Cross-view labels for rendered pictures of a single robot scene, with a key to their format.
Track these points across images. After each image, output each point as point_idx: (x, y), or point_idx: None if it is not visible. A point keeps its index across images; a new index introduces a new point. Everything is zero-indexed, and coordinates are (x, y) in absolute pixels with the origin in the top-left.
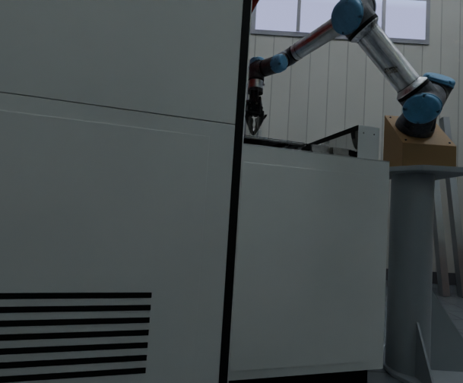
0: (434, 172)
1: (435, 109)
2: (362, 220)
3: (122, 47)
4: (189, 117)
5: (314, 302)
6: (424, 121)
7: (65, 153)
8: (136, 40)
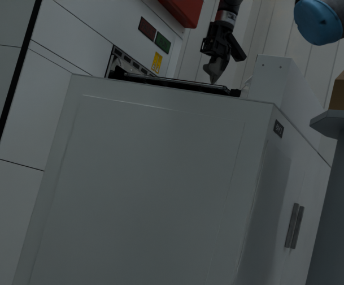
0: None
1: (316, 20)
2: (210, 181)
3: None
4: None
5: (122, 273)
6: (318, 40)
7: None
8: None
